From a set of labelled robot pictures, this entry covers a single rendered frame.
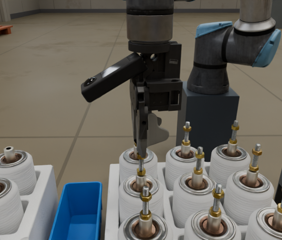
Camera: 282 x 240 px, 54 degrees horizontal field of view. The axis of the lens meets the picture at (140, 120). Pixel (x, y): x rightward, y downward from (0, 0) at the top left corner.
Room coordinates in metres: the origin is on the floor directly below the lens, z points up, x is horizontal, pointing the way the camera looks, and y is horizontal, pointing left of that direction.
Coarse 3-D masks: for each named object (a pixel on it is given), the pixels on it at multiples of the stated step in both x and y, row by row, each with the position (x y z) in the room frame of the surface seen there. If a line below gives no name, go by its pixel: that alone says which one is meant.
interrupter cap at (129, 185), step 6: (126, 180) 0.48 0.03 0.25; (132, 180) 0.48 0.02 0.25; (150, 180) 0.48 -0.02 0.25; (156, 180) 0.48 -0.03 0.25; (126, 186) 0.47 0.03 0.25; (132, 186) 0.47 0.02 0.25; (150, 186) 0.47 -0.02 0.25; (156, 186) 0.47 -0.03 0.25; (126, 192) 0.45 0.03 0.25; (132, 192) 0.45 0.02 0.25; (138, 192) 0.45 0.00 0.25; (150, 192) 0.45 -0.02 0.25
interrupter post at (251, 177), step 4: (248, 168) 0.49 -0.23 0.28; (248, 172) 0.48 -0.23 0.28; (252, 172) 0.48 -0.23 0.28; (256, 172) 0.48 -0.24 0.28; (248, 176) 0.48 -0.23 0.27; (252, 176) 0.47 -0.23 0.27; (256, 176) 0.47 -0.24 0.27; (248, 180) 0.48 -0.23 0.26; (252, 180) 0.47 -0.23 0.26; (256, 180) 0.48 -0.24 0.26; (252, 184) 0.47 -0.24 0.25
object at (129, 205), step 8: (120, 184) 0.48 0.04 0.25; (160, 184) 0.48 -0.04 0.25; (120, 192) 0.45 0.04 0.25; (160, 192) 0.45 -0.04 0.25; (120, 200) 0.45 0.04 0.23; (128, 200) 0.43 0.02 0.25; (136, 200) 0.43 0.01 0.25; (152, 200) 0.43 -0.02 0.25; (160, 200) 0.44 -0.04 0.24; (120, 208) 0.45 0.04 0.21; (128, 208) 0.43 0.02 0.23; (136, 208) 0.42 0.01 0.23; (152, 208) 0.43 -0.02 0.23; (160, 208) 0.44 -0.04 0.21; (120, 216) 0.45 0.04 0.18; (128, 216) 0.43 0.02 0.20; (120, 224) 0.46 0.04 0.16
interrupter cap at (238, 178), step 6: (234, 174) 0.50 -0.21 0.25; (240, 174) 0.51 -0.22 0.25; (246, 174) 0.51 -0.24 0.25; (258, 174) 0.51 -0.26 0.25; (234, 180) 0.48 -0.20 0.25; (240, 180) 0.49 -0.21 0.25; (258, 180) 0.49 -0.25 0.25; (264, 180) 0.48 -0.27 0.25; (240, 186) 0.46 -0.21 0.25; (246, 186) 0.46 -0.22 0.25; (252, 186) 0.47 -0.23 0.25; (258, 186) 0.47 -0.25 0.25; (264, 186) 0.47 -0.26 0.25; (252, 192) 0.45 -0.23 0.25; (258, 192) 0.45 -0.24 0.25
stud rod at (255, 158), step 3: (258, 144) 0.48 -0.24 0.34; (255, 147) 0.48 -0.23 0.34; (258, 147) 0.48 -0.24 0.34; (258, 150) 0.48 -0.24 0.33; (255, 156) 0.48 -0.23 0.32; (258, 156) 0.48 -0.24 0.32; (255, 159) 0.48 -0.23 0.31; (252, 162) 0.48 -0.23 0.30; (255, 162) 0.48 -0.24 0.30; (252, 165) 0.48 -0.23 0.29; (255, 165) 0.48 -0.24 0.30
